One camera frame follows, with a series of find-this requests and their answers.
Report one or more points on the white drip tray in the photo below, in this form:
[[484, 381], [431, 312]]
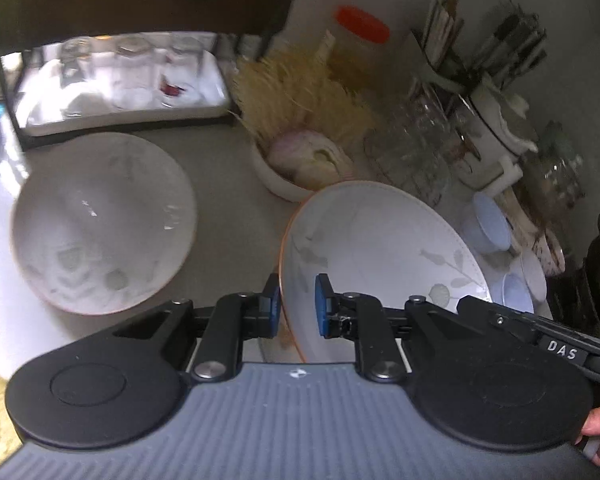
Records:
[[38, 110]]

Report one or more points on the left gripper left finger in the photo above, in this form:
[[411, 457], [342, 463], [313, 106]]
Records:
[[234, 319]]

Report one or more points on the wire rack with glassware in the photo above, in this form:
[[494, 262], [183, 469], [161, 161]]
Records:
[[414, 147]]

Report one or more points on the white leaf-print plate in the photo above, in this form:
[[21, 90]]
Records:
[[103, 223]]

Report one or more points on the white electric cooker pot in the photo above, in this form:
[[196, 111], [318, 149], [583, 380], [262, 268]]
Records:
[[497, 130]]

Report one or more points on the dark metal wok pot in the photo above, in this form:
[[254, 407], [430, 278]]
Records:
[[574, 297]]

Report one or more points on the left upturned glass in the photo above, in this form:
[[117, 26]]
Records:
[[79, 95]]

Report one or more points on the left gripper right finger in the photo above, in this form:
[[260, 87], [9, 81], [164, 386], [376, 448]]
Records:
[[361, 319]]

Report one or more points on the patterned bowl with tea leaves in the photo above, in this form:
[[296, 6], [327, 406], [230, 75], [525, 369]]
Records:
[[550, 254]]

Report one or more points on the white bowl with vegetables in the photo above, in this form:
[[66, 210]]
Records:
[[274, 182]]

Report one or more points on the red-lid plastic jar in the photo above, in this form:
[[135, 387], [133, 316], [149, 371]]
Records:
[[354, 44]]

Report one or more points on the glass health kettle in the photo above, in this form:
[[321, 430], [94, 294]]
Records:
[[552, 174]]

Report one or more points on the middle upturned glass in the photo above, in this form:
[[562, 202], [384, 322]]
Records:
[[133, 73]]

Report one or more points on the right upturned glass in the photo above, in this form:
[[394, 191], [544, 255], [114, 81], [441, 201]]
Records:
[[179, 81]]

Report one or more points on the chopstick holder with chopsticks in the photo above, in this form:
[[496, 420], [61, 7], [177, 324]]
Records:
[[516, 46]]

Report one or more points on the small white ceramic bowl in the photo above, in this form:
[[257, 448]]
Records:
[[528, 267]]

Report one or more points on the blue plastic bowl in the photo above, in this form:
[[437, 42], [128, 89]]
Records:
[[484, 226], [515, 294]]

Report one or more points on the upturned glass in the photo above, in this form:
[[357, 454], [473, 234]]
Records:
[[79, 95], [179, 81], [133, 73]]

